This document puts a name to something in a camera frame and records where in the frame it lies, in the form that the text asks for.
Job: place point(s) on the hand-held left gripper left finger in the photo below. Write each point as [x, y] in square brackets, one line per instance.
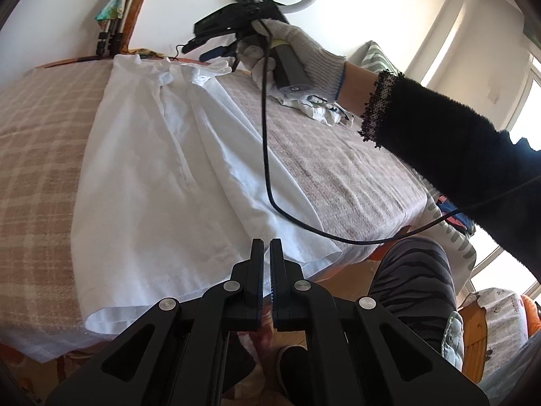
[256, 267]

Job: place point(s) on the beige plaid blanket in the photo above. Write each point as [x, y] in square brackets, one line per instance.
[38, 169]

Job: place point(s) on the tripod poles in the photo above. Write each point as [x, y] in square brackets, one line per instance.
[110, 36]

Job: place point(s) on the grey plush slipper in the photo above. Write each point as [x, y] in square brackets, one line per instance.
[453, 338]

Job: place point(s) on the black shoe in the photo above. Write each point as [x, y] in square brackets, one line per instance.
[291, 368]

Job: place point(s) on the white printed small cloth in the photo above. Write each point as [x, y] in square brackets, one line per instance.
[319, 110]

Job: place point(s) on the white shirt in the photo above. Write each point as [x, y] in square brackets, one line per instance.
[169, 177]

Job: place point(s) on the grey and white hanging cloth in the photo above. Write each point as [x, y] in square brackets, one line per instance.
[458, 245]

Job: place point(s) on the person's leg in striped pants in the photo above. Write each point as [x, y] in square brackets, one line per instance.
[412, 279]

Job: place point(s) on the green striped pillow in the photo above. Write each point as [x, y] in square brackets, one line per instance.
[378, 59]

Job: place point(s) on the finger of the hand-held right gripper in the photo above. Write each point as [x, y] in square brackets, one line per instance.
[197, 43]
[216, 53]

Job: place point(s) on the red and blue bundle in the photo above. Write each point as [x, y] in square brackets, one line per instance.
[454, 215]

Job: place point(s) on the chair with printed cover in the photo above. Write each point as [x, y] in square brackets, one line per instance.
[503, 325]

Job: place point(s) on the person's right forearm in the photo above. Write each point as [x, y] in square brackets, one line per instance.
[448, 148]

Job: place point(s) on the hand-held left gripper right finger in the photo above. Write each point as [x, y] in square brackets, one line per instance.
[277, 267]

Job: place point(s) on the person's right hand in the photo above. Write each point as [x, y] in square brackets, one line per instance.
[313, 57]

